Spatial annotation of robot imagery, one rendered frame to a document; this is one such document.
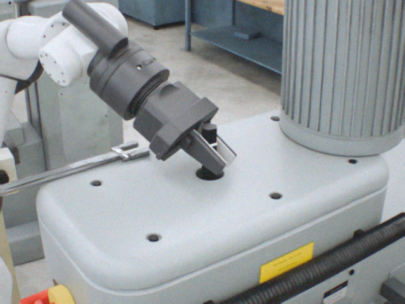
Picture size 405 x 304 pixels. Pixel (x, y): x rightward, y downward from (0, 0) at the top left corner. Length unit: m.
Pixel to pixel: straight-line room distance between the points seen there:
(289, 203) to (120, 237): 0.21
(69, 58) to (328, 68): 0.34
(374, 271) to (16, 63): 0.69
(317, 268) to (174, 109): 0.27
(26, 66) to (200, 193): 0.43
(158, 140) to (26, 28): 0.33
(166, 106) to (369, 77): 0.27
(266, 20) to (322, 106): 6.51
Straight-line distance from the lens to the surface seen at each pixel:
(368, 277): 1.02
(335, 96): 0.85
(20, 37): 0.99
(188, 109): 0.79
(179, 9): 8.38
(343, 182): 0.82
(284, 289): 0.76
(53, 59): 0.82
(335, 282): 0.93
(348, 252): 0.83
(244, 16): 7.67
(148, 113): 0.78
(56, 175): 0.82
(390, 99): 0.88
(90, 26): 0.80
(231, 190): 0.78
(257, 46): 6.86
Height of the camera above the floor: 2.29
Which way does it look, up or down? 27 degrees down
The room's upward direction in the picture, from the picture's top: straight up
